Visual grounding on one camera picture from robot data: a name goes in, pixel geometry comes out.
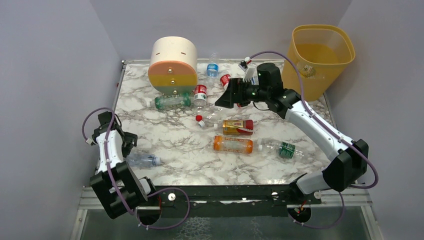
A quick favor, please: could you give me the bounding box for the red white label bottle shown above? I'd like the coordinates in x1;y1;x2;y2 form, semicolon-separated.
193;84;207;107

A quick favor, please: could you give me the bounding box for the clear bottle green label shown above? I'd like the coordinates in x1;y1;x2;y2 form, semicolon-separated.
256;138;311;159

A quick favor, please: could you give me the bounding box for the clear bottle red cap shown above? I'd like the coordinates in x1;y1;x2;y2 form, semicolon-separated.
194;105;238;123

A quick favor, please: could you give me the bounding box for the small crushed clear bottle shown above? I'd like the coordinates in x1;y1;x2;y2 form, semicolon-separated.
125;153;162;168

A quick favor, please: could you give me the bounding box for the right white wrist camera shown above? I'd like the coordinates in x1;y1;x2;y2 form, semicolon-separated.
238;56;256;84

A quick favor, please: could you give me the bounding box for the clear bottle blue white label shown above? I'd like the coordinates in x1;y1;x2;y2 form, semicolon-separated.
250;75;259;85

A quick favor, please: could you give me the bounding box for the red label clear bottle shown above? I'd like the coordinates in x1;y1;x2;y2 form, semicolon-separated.
219;70;231;90

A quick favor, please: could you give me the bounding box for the orange label bottle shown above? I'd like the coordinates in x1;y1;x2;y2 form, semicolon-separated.
212;135;263;155

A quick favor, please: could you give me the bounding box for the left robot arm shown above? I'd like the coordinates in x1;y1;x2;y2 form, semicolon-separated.
90;111;156;219

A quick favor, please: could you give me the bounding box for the gold red label bottle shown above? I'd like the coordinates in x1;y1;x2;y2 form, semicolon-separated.
213;119;254;136

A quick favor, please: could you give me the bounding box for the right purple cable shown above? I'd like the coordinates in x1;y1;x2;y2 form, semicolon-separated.
248;50;380;231

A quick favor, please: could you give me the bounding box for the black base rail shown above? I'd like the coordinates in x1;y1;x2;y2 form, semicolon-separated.
121;184;321;225

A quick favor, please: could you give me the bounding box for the yellow mesh plastic bin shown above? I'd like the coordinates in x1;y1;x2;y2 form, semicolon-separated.
281;24;356;102

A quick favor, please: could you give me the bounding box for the cream and orange cylinder box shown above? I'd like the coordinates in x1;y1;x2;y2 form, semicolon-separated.
147;36;198;95

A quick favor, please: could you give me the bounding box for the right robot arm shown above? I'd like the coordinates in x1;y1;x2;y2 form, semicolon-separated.
214;62;369;196

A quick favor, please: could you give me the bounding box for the green tinted plastic bottle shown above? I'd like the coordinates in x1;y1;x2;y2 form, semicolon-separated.
146;93;192;110

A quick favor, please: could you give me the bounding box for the blue label water bottle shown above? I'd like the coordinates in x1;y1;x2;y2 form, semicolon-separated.
205;52;219;83

